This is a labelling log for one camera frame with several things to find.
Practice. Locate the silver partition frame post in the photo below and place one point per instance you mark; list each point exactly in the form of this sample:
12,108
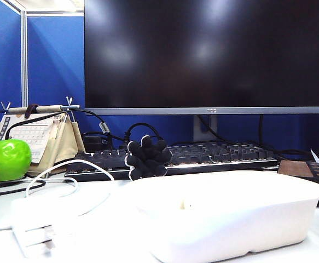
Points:
24,54

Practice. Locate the beige canvas desk calendar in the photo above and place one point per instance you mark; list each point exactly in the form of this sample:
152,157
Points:
63,142

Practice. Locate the small black power brick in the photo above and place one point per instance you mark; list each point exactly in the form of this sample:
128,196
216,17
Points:
93,139

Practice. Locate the wood and black desk device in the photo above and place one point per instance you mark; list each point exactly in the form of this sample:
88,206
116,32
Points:
293,168

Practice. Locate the silver monitor stand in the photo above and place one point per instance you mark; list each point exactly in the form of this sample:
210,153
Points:
204,134

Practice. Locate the white paper slip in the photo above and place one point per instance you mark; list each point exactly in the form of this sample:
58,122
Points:
315,156

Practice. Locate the white power adapter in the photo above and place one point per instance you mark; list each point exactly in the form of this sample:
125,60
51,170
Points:
36,216

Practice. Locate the black mechanical keyboard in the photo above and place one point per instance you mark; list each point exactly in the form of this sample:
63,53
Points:
99,160

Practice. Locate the large black computer monitor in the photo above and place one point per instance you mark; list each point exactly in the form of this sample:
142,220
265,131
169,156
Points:
203,54

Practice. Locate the white rectangular plastic tray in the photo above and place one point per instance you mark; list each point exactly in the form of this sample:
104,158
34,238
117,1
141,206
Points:
230,224

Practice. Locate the reversible white black octopus plush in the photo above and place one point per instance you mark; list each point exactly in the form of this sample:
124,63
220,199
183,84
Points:
148,159

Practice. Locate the green apple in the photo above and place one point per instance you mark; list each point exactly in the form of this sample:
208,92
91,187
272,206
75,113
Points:
6,160

